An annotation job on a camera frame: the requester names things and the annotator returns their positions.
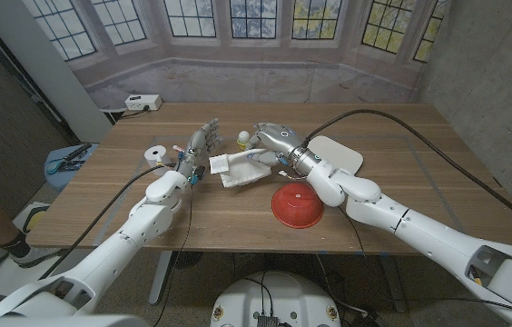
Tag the yellow cup with white ball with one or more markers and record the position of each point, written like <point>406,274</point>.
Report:
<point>242,137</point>

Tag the red bowl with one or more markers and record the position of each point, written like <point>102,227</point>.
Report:
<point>297,206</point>

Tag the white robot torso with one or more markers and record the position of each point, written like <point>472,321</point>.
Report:
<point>274,295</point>

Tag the white yellow floor board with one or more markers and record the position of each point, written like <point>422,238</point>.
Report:
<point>33,218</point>

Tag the printed window backdrop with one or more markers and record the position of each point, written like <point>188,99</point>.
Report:
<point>256,68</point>

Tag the white power strip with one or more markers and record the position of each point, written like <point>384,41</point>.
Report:
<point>142,102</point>

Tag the blue round stool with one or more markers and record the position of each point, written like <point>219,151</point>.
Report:
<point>63,179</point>

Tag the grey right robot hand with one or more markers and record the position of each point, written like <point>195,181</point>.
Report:
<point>278,141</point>

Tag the white table leg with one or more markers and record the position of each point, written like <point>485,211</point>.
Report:
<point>160,277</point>

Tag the white receipt paper roll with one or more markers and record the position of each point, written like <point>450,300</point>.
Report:
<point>155,154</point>

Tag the grey table leg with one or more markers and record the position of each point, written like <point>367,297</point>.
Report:
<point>394,281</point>

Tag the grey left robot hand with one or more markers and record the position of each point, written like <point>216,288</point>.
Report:
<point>199,150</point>

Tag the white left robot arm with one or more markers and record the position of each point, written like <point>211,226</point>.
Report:
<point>133,231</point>

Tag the white square dish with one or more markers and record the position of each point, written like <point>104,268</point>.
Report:
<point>342,156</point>

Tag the white cloth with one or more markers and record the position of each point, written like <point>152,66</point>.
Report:
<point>242,172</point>

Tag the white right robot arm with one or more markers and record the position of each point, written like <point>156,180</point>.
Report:
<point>419,231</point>

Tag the black hand tool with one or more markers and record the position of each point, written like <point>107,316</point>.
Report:
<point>76,151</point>

